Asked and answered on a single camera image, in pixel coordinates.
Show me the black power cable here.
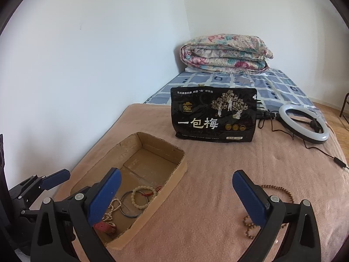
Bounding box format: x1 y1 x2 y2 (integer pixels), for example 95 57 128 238
256 100 349 170

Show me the cream bead bracelet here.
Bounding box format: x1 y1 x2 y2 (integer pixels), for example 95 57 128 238
131 185 155 211

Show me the floral folded quilt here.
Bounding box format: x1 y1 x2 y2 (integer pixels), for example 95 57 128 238
179 34 274 74

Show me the black clothes rack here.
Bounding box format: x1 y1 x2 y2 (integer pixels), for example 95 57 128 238
339 93 349 117

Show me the black bangle ring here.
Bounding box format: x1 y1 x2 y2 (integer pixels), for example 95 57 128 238
120 190 150 219

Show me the red pouch in box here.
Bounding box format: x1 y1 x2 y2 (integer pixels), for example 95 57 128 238
93 221 117 235

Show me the brown wooden bead necklace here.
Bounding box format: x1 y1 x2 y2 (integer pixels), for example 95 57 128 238
242 184 295 240

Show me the blue checkered bed sheet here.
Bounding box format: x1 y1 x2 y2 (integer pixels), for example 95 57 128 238
146 69 324 119

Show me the black snack bag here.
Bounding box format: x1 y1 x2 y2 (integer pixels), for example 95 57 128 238
170 86 257 143

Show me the white ring light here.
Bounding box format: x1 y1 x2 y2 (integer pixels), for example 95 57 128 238
277 104 330 144

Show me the cardboard box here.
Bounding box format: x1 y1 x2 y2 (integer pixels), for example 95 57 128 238
71 132 187 250

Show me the white pearl necklace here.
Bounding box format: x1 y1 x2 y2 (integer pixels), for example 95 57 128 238
102 198 122 223

